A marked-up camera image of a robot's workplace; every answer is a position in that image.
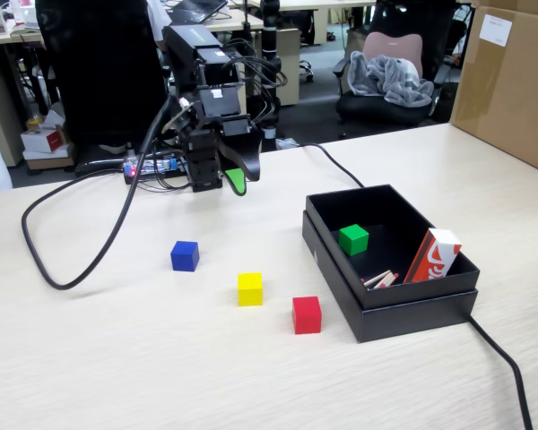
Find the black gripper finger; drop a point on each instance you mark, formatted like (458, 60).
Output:
(249, 154)

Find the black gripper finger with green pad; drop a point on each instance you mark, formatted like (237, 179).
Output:
(236, 181)

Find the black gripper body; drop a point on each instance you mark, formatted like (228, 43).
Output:
(206, 136)

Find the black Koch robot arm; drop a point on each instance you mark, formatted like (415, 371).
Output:
(184, 45)

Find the blue cube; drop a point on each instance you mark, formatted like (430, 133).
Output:
(184, 256)

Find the yellow cube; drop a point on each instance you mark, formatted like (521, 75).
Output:
(250, 290)

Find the green cube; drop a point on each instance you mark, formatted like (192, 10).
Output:
(354, 239)

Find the red cube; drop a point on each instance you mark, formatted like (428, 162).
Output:
(306, 315)

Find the controller board with red LED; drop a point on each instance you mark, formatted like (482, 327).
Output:
(154, 166)

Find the beige drawer cabinet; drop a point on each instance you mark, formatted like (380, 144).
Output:
(289, 67)

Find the black vertical pole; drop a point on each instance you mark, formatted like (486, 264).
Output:
(269, 45)

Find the black mesh office chair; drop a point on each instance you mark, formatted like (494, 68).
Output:
(103, 76)

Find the black laptop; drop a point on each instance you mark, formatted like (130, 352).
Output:
(197, 10)

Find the office chair with grey blanket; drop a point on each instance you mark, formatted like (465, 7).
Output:
(385, 114)

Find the brown carton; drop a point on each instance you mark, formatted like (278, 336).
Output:
(49, 161)

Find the grey blanket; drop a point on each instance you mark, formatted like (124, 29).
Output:
(390, 80)

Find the white and red small carton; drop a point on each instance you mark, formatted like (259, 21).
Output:
(42, 141)

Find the black cardboard box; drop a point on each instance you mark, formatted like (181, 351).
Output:
(408, 210)

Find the wooden match red tip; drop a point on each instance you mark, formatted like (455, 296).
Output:
(387, 278)
(376, 277)
(382, 282)

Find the red and white matchbox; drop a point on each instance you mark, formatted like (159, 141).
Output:
(432, 255)

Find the beige office desk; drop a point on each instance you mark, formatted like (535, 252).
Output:
(0, 89)

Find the black open box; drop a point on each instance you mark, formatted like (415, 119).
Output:
(412, 320)

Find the large brown cardboard box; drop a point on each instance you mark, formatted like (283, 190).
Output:
(506, 80)

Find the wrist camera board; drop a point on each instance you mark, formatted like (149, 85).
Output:
(179, 116)

